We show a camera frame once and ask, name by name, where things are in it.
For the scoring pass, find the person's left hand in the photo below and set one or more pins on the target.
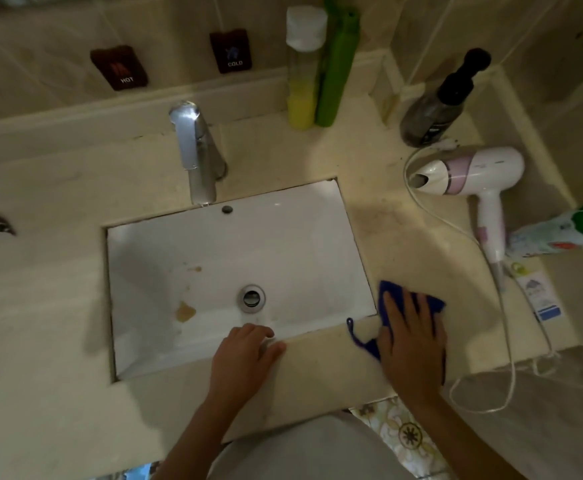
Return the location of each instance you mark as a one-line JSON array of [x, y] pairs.
[[241, 362]]

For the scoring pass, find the person's right hand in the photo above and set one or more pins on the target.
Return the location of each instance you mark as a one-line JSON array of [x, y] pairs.
[[414, 354]]

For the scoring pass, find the person's right middle finger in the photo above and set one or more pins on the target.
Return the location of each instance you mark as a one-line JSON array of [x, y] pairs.
[[413, 309]]

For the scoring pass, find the person's right little finger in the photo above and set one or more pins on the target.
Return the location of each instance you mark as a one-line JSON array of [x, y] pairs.
[[440, 329]]

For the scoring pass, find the person's left thumb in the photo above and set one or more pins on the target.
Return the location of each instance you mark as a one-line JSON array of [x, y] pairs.
[[275, 351]]

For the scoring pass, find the person's right thumb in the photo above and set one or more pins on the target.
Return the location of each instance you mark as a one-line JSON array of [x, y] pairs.
[[382, 344]]

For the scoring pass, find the blue cleaning cloth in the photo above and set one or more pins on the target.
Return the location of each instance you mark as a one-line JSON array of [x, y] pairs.
[[387, 289]]

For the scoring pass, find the person's right forearm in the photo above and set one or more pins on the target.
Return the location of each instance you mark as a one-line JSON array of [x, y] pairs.
[[456, 439]]

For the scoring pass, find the person's left forearm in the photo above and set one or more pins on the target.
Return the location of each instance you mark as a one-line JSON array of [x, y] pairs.
[[191, 439]]

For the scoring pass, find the chrome sink drain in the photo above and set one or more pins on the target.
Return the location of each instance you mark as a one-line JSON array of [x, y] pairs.
[[251, 298]]

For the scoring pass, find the patterned floor mat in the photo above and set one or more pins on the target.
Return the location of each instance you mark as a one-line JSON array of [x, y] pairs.
[[411, 434]]

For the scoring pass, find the white rectangular sink basin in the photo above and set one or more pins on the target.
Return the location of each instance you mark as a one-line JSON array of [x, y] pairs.
[[211, 274]]

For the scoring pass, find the person's grey shirt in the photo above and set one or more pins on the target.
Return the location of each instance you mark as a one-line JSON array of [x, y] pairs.
[[311, 449]]

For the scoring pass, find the white blue paper tag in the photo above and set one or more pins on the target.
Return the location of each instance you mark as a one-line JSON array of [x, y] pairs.
[[539, 294]]

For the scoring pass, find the white pink hair dryer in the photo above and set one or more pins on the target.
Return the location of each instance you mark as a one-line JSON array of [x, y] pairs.
[[476, 174]]

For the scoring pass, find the white bottle green cap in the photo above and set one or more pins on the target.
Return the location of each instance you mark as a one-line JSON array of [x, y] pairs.
[[556, 232]]

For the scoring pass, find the dark pump dispenser bottle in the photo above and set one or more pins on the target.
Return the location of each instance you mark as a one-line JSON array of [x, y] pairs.
[[434, 107]]

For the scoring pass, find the chrome faucet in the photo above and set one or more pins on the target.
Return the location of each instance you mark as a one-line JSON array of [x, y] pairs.
[[196, 149]]

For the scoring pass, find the green plastic bottle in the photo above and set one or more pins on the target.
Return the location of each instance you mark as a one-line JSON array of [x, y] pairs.
[[338, 64]]

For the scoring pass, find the clear bottle yellow liquid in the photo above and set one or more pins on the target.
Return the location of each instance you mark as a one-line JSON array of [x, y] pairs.
[[304, 69]]

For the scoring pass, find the small dark striped object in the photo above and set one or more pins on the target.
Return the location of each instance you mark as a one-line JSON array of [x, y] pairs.
[[0, 225]]

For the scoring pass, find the dark wall label blue mark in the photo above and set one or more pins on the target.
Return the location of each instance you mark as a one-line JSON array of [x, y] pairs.
[[230, 50]]

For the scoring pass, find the dark red wall label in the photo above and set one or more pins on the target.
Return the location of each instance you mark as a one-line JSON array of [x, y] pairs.
[[120, 67]]

